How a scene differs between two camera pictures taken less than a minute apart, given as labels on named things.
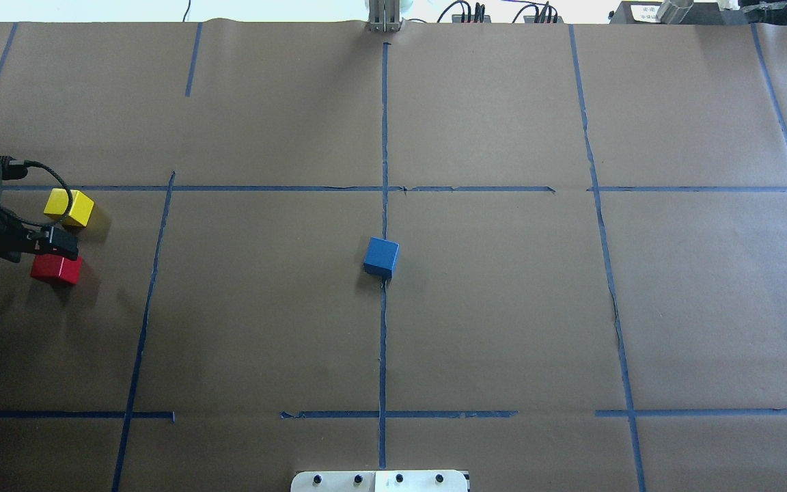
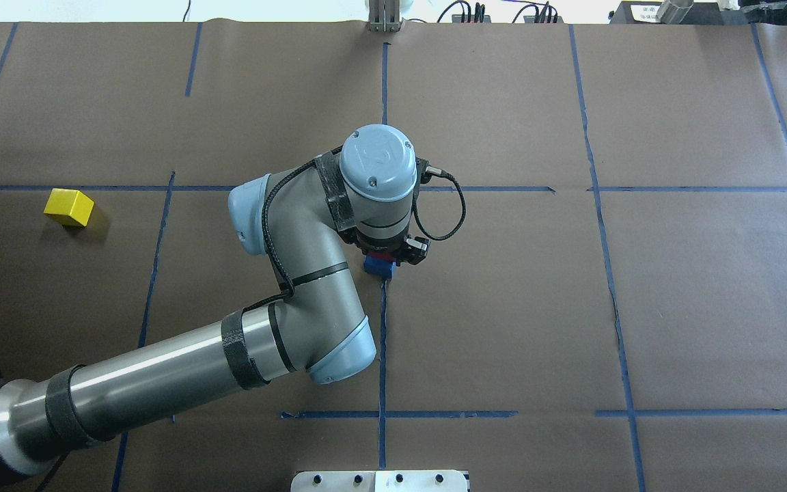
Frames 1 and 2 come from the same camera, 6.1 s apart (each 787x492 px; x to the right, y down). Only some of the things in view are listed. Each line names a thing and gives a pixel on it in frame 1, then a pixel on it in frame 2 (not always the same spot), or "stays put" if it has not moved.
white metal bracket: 379,481 stays put
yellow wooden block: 81,207 stays put
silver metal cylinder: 673,11 stays put
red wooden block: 57,267 -> 381,255
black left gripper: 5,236 -> 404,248
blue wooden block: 380,257 stays put
